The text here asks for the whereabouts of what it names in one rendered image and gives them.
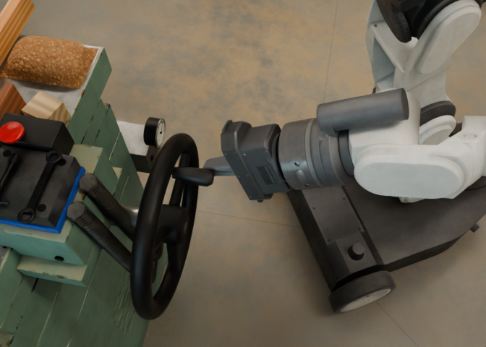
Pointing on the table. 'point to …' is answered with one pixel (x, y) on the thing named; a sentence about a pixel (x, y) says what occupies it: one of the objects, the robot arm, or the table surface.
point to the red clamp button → (11, 132)
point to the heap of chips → (49, 61)
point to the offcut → (46, 108)
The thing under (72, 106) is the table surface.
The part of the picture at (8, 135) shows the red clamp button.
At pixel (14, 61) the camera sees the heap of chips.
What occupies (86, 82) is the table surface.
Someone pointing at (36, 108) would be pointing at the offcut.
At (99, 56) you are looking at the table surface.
